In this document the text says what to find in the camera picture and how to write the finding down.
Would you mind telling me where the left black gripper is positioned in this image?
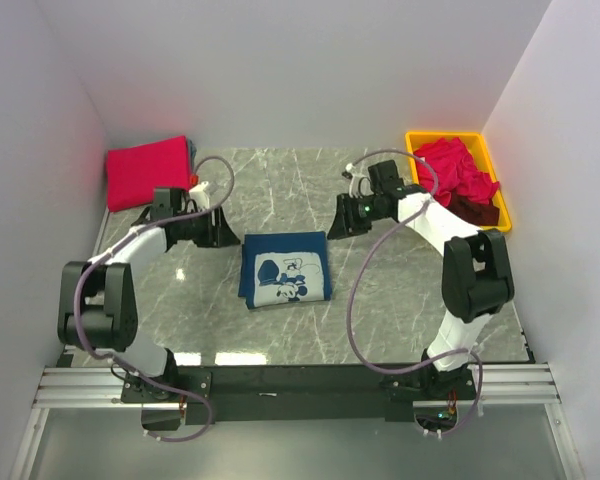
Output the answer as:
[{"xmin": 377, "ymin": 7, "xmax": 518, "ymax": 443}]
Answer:
[{"xmin": 175, "ymin": 206, "xmax": 241, "ymax": 249}]

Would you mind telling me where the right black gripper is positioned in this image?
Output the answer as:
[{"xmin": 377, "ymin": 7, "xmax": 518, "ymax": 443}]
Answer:
[{"xmin": 326, "ymin": 194, "xmax": 388, "ymax": 243}]

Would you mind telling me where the blue t-shirt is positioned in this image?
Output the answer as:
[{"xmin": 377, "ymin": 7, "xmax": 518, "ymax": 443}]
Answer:
[{"xmin": 238, "ymin": 231, "xmax": 332, "ymax": 310}]

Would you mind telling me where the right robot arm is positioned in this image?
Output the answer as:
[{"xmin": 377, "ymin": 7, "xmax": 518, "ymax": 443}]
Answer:
[{"xmin": 327, "ymin": 160, "xmax": 514, "ymax": 399}]

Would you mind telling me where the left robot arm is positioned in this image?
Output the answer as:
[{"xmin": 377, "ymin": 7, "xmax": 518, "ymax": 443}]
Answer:
[{"xmin": 57, "ymin": 181, "xmax": 240, "ymax": 402}]

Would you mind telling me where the folded grey t-shirt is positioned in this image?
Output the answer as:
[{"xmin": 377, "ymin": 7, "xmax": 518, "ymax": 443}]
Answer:
[{"xmin": 186, "ymin": 138, "xmax": 197, "ymax": 173}]

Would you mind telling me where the folded pink t-shirt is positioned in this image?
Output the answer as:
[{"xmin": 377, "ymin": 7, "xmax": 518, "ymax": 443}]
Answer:
[{"xmin": 105, "ymin": 136, "xmax": 194, "ymax": 212}]

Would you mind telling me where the yellow plastic bin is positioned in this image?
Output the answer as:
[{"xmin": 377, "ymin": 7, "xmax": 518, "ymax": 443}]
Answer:
[{"xmin": 405, "ymin": 131, "xmax": 512, "ymax": 232}]

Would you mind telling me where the crumpled pink t-shirt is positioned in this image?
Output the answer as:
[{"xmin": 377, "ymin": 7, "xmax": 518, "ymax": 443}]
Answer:
[{"xmin": 414, "ymin": 138, "xmax": 500, "ymax": 207}]

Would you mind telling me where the dark red t-shirt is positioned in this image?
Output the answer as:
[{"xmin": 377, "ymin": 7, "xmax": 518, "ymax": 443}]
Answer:
[{"xmin": 448, "ymin": 195, "xmax": 500, "ymax": 227}]

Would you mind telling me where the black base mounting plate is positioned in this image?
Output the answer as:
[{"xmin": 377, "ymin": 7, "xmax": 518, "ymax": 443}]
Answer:
[{"xmin": 119, "ymin": 363, "xmax": 479, "ymax": 426}]

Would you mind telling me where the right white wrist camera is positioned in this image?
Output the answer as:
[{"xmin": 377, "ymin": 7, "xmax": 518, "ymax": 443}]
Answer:
[{"xmin": 342, "ymin": 163, "xmax": 372, "ymax": 198}]

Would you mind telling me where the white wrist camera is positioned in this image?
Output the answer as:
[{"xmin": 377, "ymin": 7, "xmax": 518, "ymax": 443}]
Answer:
[
  {"xmin": 342, "ymin": 163, "xmax": 372, "ymax": 198},
  {"xmin": 188, "ymin": 174, "xmax": 218, "ymax": 211}
]

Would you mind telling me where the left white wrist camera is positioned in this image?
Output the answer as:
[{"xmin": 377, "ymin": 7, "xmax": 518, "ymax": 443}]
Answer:
[{"xmin": 188, "ymin": 174, "xmax": 218, "ymax": 211}]

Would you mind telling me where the aluminium rail frame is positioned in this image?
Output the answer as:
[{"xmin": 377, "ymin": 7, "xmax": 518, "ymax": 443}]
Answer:
[{"xmin": 9, "ymin": 363, "xmax": 585, "ymax": 479}]

